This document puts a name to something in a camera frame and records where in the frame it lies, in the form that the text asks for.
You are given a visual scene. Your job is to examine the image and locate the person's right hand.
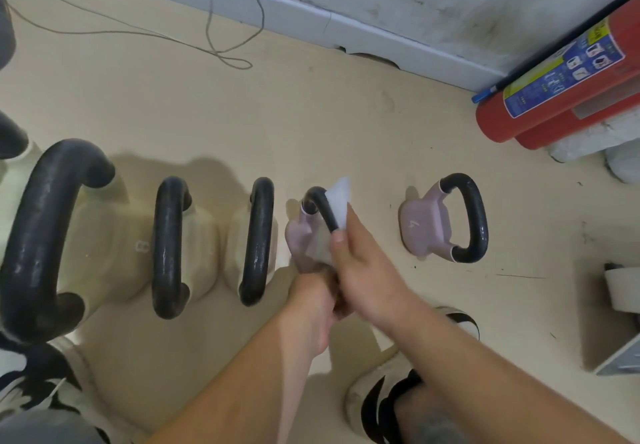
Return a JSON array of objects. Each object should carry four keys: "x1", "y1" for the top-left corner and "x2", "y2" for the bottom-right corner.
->
[{"x1": 330, "y1": 204, "x2": 407, "y2": 330}]

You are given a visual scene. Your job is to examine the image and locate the person's left hand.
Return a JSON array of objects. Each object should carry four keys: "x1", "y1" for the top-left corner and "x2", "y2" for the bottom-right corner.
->
[{"x1": 287, "y1": 270, "x2": 342, "y2": 359}]

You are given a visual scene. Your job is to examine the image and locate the pink kettlebell black handle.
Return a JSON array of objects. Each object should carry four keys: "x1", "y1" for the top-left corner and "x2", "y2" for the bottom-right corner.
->
[
  {"x1": 398, "y1": 173, "x2": 489, "y2": 264},
  {"x1": 284, "y1": 186, "x2": 351, "y2": 277}
]

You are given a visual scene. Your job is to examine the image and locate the white wipe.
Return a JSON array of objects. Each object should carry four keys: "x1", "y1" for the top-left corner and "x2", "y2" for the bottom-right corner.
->
[{"x1": 322, "y1": 176, "x2": 354, "y2": 233}]

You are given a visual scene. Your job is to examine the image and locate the person's right forearm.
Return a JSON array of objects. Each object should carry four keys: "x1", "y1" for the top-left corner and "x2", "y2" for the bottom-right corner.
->
[{"x1": 385, "y1": 304, "x2": 623, "y2": 444}]

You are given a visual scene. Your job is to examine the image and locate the person's left forearm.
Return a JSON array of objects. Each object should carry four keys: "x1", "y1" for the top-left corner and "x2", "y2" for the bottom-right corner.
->
[{"x1": 147, "y1": 341, "x2": 332, "y2": 444}]

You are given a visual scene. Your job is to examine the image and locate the person's right white black shoe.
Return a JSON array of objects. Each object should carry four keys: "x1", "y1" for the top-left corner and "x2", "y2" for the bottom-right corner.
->
[{"x1": 344, "y1": 307, "x2": 481, "y2": 444}]

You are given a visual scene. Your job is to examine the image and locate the person's white black shoe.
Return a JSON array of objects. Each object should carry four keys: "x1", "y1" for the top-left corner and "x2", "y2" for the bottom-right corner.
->
[
  {"x1": 0, "y1": 328, "x2": 147, "y2": 444},
  {"x1": 344, "y1": 307, "x2": 481, "y2": 444}
]

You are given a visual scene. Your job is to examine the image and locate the person's right leg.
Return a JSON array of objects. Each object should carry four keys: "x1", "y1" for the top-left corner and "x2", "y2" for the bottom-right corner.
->
[{"x1": 392, "y1": 383, "x2": 468, "y2": 444}]

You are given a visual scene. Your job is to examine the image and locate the blue extinguisher nozzle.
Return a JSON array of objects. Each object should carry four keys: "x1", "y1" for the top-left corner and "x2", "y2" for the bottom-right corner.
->
[{"x1": 471, "y1": 85, "x2": 504, "y2": 105}]

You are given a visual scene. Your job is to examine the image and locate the white skirting board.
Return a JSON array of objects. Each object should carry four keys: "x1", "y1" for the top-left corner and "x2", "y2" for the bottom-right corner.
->
[{"x1": 42, "y1": 0, "x2": 507, "y2": 93}]

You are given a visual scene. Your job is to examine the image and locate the red fire extinguisher with label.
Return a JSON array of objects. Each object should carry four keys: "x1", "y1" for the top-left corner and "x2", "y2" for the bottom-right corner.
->
[{"x1": 475, "y1": 0, "x2": 640, "y2": 144}]

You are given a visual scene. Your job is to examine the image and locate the white sack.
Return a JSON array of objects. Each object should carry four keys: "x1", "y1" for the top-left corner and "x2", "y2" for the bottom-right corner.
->
[{"x1": 549, "y1": 109, "x2": 640, "y2": 184}]

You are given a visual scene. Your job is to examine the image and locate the white box stand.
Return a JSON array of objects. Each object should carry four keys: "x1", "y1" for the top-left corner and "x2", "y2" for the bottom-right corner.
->
[{"x1": 593, "y1": 262, "x2": 640, "y2": 377}]

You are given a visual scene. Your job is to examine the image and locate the person's left white black shoe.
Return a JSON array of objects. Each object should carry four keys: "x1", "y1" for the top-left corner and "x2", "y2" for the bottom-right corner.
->
[{"x1": 0, "y1": 328, "x2": 147, "y2": 444}]

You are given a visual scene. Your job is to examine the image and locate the person's grey shorts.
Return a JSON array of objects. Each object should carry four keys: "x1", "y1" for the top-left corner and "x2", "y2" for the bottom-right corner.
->
[{"x1": 0, "y1": 408, "x2": 110, "y2": 444}]

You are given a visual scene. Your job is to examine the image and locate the dark grey round weight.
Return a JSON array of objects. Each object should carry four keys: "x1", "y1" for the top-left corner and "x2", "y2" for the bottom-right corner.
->
[{"x1": 0, "y1": 0, "x2": 17, "y2": 71}]

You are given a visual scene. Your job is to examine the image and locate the small cream kettlebell black handle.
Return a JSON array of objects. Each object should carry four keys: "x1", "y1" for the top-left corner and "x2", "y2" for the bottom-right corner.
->
[{"x1": 222, "y1": 177, "x2": 281, "y2": 308}]

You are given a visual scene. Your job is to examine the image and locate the medium cream kettlebell black handle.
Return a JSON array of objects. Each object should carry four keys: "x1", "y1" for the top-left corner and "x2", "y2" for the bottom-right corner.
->
[{"x1": 112, "y1": 176, "x2": 221, "y2": 321}]

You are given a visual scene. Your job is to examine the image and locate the thin grey cable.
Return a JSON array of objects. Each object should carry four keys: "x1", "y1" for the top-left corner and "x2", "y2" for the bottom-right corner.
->
[{"x1": 0, "y1": 0, "x2": 266, "y2": 71}]

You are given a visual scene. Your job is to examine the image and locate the large cream kettlebell black handle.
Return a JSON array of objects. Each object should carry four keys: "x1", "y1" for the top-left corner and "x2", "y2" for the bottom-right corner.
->
[{"x1": 0, "y1": 139, "x2": 151, "y2": 345}]

